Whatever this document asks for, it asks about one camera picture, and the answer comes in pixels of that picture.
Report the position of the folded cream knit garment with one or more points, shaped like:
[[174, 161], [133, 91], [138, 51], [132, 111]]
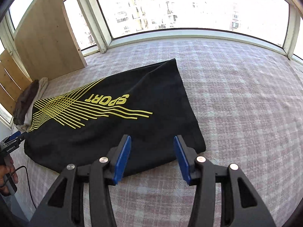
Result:
[[42, 86]]

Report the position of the pink plaid table cloth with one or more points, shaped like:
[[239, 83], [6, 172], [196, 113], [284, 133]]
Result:
[[248, 103]]

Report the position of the black sport sweatshirt yellow stripes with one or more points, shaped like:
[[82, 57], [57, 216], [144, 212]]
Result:
[[148, 103]]

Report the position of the large light wooden board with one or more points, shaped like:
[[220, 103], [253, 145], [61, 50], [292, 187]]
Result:
[[45, 42]]

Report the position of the folded dark brown garment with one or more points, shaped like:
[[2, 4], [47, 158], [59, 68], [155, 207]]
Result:
[[24, 101]]

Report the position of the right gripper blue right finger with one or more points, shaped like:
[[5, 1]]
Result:
[[241, 205]]

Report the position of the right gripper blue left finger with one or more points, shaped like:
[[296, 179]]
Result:
[[63, 203]]

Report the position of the person's left hand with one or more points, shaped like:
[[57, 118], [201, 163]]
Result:
[[5, 171]]

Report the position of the knotty pine plank board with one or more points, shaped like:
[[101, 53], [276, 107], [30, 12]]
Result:
[[13, 81]]

